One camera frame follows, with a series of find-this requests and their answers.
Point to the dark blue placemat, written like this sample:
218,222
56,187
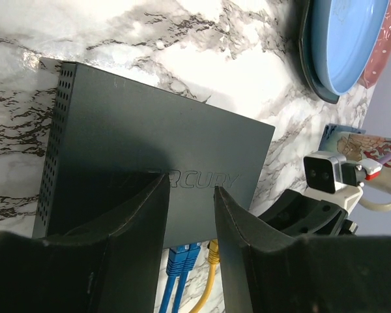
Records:
332,129

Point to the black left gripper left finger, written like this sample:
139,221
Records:
109,264

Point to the pink dotted plate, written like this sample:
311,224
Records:
380,54

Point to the black network switch box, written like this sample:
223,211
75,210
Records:
109,134

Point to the dark teal plate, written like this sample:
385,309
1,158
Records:
306,59

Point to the blue round plate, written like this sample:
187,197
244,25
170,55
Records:
343,36

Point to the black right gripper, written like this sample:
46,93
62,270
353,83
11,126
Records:
296,214

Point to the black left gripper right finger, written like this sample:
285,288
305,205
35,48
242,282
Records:
265,270

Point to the cream ceramic mug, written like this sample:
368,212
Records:
372,154

